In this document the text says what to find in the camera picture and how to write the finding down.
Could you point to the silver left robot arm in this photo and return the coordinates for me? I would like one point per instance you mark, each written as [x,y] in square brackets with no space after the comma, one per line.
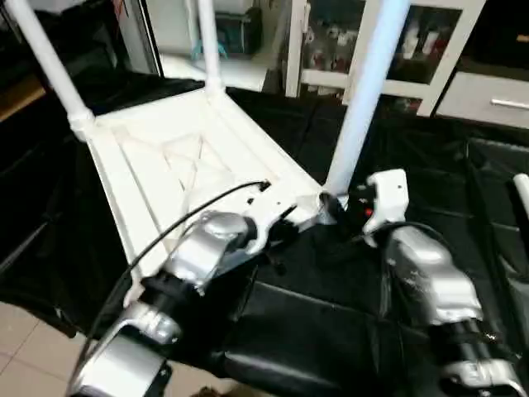
[190,265]

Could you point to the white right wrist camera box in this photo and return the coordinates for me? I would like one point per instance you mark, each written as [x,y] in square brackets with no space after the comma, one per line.
[387,198]

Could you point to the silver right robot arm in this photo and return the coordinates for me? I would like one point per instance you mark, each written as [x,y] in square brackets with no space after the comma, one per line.
[430,281]

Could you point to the white glass door cabinet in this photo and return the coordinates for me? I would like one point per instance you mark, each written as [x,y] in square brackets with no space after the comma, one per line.
[331,45]

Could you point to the white plastic table top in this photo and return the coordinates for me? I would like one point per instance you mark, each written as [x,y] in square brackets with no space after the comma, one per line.
[165,165]

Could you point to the black table mat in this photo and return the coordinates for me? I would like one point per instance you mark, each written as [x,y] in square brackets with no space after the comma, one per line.
[331,298]

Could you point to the white drawer unit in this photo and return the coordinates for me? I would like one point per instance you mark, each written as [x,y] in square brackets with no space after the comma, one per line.
[488,99]

